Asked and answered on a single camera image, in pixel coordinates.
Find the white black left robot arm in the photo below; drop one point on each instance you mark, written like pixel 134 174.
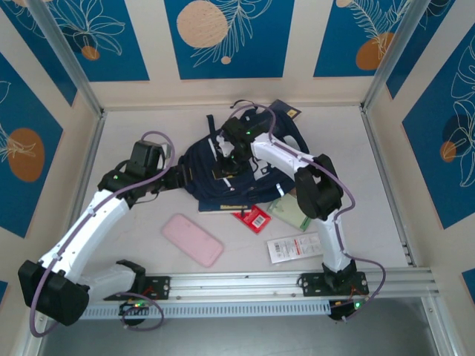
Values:
pixel 92 219

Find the pink pencil case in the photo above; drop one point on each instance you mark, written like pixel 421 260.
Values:
pixel 193 241

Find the aluminium right corner post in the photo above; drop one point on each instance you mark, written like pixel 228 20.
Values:
pixel 392 55

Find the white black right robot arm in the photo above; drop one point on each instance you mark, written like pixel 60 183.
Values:
pixel 282 152

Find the black controller board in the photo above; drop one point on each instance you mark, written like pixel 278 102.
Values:
pixel 349 309
pixel 135 306

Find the left black controller board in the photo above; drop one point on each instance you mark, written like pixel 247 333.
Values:
pixel 135 306

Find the aluminium corner post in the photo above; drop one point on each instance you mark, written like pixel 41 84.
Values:
pixel 69 55
pixel 392 55

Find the right black controller board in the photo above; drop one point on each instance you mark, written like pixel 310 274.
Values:
pixel 349 309

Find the red barcode packet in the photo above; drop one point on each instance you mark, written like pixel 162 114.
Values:
pixel 256 219

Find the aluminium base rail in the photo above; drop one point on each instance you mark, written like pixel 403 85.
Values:
pixel 237 285

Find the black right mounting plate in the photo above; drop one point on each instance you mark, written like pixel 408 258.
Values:
pixel 311 285

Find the aluminium right side rail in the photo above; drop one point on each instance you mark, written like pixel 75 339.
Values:
pixel 380 163

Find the blue floral wall panel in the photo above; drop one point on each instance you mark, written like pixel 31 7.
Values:
pixel 438 185
pixel 341 37
pixel 111 55
pixel 252 55
pixel 37 48
pixel 22 207
pixel 415 52

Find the aluminium left corner post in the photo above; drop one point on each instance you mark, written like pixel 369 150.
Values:
pixel 69 55

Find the black mounting plate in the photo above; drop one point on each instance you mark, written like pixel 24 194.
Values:
pixel 311 285
pixel 159 287

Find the green notepad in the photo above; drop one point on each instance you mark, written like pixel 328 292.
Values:
pixel 287 213

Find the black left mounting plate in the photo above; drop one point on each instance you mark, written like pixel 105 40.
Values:
pixel 159 287

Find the navy blue student backpack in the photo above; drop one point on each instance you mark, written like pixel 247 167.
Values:
pixel 259 185

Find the aluminium left side rail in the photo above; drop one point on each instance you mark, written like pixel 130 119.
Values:
pixel 89 163

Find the white clear blister pack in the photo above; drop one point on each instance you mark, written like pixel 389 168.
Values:
pixel 293 246

